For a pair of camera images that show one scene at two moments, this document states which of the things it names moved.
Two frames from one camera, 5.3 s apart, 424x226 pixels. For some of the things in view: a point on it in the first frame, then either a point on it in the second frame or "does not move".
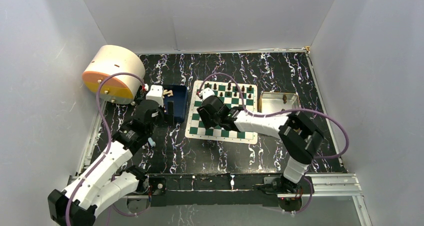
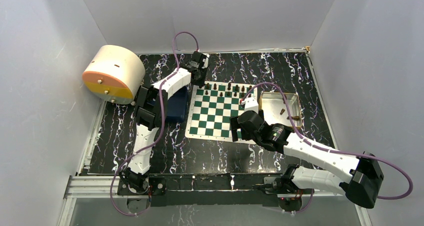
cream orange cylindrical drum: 119,89 does not move
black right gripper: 204,115 → 235,125
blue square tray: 179,98 does not move
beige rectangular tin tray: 272,101 does not move
